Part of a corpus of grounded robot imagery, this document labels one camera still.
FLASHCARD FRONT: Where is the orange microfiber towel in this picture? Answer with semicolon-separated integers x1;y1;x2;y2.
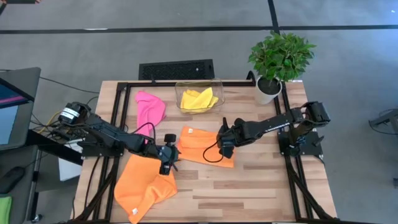
177;126;236;169
114;154;178;224

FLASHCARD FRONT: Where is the yellow microfiber towel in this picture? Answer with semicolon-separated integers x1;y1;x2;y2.
180;86;220;113

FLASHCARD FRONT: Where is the pink microfiber towel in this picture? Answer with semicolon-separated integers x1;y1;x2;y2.
134;90;167;144

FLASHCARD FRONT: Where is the clear plastic bin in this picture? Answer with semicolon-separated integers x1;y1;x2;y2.
174;78;225;115

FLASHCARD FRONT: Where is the white plant pot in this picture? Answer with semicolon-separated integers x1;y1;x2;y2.
254;76;283;105

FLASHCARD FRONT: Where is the green leafy plant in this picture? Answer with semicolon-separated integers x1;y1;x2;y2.
248;30;317;82

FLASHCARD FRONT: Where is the white paper sheet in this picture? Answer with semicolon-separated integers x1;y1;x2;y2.
58;138;83;182

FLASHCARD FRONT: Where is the dark side desk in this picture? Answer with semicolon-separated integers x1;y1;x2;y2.
0;129;84;224

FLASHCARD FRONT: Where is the computer monitor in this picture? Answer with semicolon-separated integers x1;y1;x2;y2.
0;67;42;152

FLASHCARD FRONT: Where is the green cloth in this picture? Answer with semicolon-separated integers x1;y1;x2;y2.
0;195;12;224

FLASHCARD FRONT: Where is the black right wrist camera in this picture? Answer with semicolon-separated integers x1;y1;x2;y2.
221;146;235;159

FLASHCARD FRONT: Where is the black left wrist camera cable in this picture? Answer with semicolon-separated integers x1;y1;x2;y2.
133;122;156;146

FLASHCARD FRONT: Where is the black aluminium table frame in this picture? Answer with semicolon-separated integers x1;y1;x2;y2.
67;80;341;224

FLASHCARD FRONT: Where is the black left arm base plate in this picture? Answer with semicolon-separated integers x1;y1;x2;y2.
81;136;125;158

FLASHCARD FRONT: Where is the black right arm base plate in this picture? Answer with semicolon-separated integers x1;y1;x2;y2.
277;130;324;156

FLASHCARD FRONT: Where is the black cable bundle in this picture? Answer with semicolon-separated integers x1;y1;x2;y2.
46;123;85;141

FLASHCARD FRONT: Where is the black floor cable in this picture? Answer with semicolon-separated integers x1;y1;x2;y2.
39;76;100;94

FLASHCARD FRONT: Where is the yellow cable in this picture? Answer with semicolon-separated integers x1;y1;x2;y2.
39;108;68;134

